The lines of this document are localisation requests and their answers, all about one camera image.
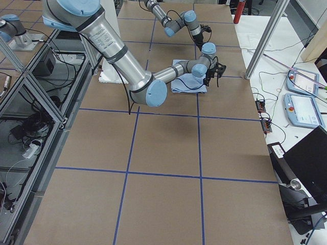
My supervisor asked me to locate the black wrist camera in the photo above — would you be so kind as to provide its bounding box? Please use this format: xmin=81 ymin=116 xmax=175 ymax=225
xmin=200 ymin=24 xmax=212 ymax=34
xmin=214 ymin=62 xmax=226 ymax=88

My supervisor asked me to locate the upper teach pendant tablet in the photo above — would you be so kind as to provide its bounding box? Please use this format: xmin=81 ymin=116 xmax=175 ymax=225
xmin=286 ymin=67 xmax=319 ymax=95

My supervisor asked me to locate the lower teach pendant tablet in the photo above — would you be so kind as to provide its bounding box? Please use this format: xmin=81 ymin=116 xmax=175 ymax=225
xmin=284 ymin=93 xmax=325 ymax=129

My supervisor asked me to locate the aluminium frame rack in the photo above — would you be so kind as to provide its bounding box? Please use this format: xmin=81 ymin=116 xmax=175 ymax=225
xmin=1 ymin=27 xmax=100 ymax=244

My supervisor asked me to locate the black monitor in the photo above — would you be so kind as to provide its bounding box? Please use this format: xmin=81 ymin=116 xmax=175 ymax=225
xmin=268 ymin=126 xmax=326 ymax=235

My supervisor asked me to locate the small electronics board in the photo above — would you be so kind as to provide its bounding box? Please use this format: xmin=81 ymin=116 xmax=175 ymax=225
xmin=255 ymin=100 xmax=266 ymax=113

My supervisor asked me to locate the teach pendant tablet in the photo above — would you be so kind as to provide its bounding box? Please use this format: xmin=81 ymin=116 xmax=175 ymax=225
xmin=286 ymin=67 xmax=319 ymax=95
xmin=284 ymin=93 xmax=325 ymax=129

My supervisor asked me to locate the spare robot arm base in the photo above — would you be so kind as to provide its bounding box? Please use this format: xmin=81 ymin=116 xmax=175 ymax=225
xmin=1 ymin=14 xmax=36 ymax=52

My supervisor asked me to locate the red bottle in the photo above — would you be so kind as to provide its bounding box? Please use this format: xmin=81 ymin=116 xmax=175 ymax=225
xmin=233 ymin=0 xmax=246 ymax=24

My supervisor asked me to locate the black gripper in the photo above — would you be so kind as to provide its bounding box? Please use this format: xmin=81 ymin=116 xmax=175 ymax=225
xmin=203 ymin=63 xmax=217 ymax=87
xmin=192 ymin=32 xmax=204 ymax=47

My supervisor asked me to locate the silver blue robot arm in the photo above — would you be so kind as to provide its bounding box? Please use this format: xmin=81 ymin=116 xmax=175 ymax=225
xmin=42 ymin=1 xmax=219 ymax=107
xmin=137 ymin=1 xmax=208 ymax=50

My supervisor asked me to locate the light blue t-shirt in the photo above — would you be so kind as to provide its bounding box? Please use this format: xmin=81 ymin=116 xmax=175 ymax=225
xmin=171 ymin=64 xmax=207 ymax=93

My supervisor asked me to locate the aluminium frame post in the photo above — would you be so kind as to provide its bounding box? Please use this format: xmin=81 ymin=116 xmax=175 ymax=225
xmin=245 ymin=0 xmax=289 ymax=80

